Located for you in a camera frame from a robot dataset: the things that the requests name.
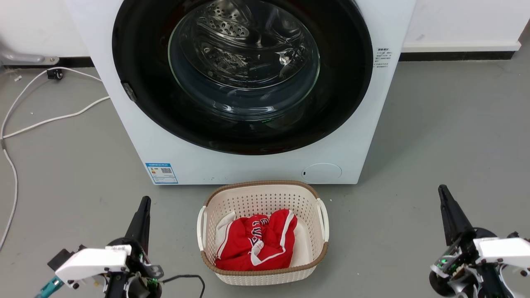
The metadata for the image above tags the white cloth garment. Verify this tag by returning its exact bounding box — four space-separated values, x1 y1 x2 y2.
215 211 237 249

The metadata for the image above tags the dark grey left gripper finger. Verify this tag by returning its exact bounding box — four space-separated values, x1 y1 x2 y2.
140 196 152 254
124 196 148 245

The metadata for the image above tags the white perforated laundry basket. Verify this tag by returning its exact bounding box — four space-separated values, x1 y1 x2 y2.
197 180 330 286

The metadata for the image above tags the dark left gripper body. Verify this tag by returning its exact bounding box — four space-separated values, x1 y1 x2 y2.
104 238 165 298

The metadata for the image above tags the black door handle latch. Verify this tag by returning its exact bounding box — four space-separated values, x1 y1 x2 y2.
121 82 137 103

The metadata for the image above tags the long white power cable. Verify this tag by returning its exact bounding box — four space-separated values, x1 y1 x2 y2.
0 67 103 252

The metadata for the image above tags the teal connector piece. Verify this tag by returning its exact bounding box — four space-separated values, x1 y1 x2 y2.
35 276 65 298

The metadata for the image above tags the white front-load washing machine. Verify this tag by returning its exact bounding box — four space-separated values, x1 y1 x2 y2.
65 0 418 185

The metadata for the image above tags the red garment with white stripes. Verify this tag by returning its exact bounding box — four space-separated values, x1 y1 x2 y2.
214 209 298 272

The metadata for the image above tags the small printed text label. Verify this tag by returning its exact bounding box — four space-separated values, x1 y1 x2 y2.
374 47 391 69

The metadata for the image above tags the steel perforated washer drum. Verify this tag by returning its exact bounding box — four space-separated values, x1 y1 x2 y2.
182 0 309 79

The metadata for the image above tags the round white filter cover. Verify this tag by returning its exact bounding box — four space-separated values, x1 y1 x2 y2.
301 163 343 183

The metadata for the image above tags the blue white energy label sticker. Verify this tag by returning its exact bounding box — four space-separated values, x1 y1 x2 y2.
145 162 179 185

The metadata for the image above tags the short white cable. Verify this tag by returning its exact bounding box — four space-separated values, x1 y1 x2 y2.
1 96 111 139

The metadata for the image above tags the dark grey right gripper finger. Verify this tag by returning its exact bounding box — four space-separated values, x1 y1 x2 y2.
438 185 461 246
445 186 475 240

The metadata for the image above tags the round black glass washer door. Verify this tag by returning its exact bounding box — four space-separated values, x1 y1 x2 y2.
112 0 374 156

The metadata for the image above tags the thin black left gripper cable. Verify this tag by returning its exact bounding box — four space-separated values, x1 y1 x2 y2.
161 274 206 298

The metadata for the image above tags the grey metal pipe bracket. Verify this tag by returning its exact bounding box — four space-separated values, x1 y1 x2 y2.
0 39 60 66

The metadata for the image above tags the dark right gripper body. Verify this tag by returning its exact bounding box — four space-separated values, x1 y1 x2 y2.
429 227 516 298

